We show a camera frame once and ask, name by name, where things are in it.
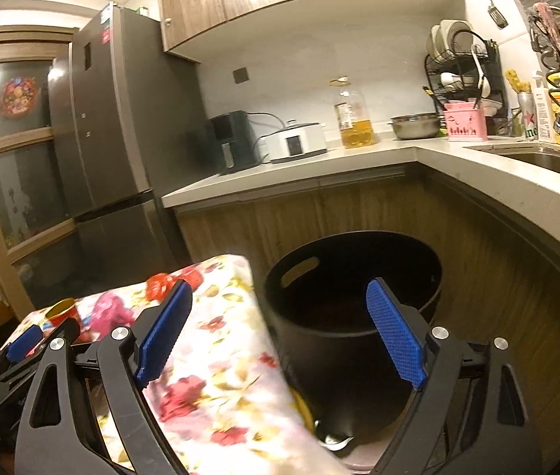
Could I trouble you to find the grey refrigerator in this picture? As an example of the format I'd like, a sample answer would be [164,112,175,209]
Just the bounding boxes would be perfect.
[47,2,218,302]

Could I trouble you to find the cooking oil bottle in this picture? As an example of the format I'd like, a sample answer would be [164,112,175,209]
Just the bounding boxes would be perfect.
[329,76,377,149]

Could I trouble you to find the white plate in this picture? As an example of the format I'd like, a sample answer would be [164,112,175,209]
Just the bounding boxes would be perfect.
[439,19,475,60]
[429,25,444,63]

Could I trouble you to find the white pump bottle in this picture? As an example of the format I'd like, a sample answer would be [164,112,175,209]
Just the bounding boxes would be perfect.
[531,72,555,142]

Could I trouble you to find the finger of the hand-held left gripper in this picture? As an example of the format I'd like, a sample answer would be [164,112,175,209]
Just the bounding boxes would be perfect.
[0,317,81,414]

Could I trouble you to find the green drink can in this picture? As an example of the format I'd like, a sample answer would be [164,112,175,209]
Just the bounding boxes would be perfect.
[516,91,539,139]

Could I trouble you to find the white electric cooker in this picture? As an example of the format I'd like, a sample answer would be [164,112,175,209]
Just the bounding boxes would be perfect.
[264,119,328,164]

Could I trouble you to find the floral cloth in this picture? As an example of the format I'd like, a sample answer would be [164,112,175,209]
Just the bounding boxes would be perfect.
[0,254,350,475]

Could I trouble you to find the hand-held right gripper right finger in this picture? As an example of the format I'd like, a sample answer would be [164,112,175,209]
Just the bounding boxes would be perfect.
[365,278,543,475]

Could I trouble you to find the white ladle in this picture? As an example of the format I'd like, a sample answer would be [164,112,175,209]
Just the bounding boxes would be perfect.
[472,54,492,97]

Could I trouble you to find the red gold paper cup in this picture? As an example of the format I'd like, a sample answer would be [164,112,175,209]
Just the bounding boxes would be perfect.
[44,298,83,344]

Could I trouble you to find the steel bowl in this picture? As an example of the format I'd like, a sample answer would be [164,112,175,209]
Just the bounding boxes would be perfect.
[390,113,443,140]

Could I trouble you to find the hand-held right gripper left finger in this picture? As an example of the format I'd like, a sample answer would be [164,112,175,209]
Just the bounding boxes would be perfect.
[14,279,194,475]

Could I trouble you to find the black dish rack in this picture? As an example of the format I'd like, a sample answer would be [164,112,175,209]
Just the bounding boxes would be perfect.
[424,30,505,134]

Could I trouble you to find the wooden lower cabinet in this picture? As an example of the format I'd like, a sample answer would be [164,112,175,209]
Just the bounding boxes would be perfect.
[176,163,560,475]

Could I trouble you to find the wooden glass panel door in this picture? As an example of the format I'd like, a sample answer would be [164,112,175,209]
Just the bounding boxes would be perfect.
[0,27,80,317]

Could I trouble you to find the round colourful door ornament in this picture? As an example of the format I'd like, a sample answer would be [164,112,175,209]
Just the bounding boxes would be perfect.
[0,76,40,120]

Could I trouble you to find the pink plastic basket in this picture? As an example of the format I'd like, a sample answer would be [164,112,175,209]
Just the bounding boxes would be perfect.
[443,101,488,142]

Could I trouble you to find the dark air fryer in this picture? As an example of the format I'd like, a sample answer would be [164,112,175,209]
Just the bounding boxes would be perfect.
[209,110,263,175]

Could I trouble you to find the steel sink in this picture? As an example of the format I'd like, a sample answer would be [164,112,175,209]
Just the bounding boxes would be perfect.
[465,141,560,184]

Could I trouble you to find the pink patterned rag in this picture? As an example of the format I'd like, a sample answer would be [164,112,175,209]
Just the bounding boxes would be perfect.
[530,2,560,67]

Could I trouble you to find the black round bin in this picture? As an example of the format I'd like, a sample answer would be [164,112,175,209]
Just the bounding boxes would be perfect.
[263,230,444,461]

